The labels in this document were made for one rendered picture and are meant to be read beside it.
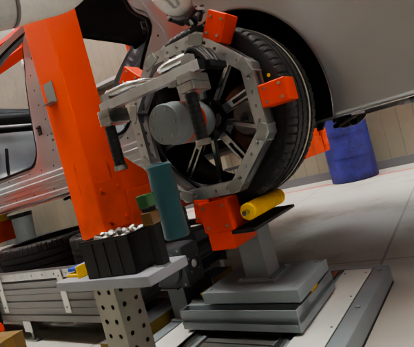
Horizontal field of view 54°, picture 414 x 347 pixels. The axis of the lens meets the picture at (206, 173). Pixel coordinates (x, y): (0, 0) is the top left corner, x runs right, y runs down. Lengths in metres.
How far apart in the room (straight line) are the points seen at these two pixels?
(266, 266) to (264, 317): 0.19
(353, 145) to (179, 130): 4.25
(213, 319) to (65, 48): 1.21
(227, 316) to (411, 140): 4.79
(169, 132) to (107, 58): 7.14
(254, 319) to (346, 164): 4.05
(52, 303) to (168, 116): 1.33
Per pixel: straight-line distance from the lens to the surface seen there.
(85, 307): 2.08
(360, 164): 5.37
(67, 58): 1.78
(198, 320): 1.63
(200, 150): 1.50
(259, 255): 1.53
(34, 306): 2.44
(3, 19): 0.90
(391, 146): 6.03
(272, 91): 1.23
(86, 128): 1.71
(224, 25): 1.33
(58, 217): 10.01
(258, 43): 1.36
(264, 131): 1.24
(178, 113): 1.24
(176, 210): 1.35
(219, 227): 1.38
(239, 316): 1.51
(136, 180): 1.84
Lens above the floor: 0.70
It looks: 1 degrees down
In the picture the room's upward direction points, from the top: 15 degrees counter-clockwise
